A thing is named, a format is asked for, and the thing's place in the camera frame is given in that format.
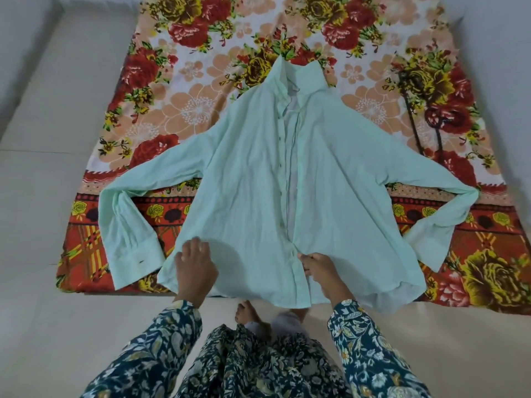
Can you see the person's left hand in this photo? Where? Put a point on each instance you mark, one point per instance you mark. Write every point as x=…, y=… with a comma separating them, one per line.
x=195, y=273

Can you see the person's right hand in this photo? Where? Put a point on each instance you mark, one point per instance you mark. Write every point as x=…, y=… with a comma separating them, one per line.
x=325, y=273

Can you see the person's right fingers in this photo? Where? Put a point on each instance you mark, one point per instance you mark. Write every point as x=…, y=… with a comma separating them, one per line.
x=309, y=265

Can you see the person's left fingers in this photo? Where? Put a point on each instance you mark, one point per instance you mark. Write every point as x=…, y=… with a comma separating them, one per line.
x=195, y=249

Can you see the mint green long-sleeved shirt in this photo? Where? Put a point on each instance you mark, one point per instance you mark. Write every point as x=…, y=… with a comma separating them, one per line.
x=249, y=169

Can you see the person's right forearm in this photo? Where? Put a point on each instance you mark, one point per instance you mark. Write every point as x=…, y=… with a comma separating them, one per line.
x=369, y=352

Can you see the person's left forearm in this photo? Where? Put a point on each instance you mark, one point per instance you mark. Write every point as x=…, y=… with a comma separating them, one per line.
x=153, y=352

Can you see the white trouser leg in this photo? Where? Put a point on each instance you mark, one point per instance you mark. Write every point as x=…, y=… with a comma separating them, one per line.
x=286, y=323

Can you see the person's bare foot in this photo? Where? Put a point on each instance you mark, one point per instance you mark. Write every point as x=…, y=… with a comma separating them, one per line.
x=246, y=312

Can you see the dark blue floral dress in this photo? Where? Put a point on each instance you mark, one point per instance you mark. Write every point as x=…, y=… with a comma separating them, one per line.
x=257, y=364

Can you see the floral bedsheet with red roses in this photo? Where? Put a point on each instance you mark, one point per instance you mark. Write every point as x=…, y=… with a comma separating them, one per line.
x=195, y=99

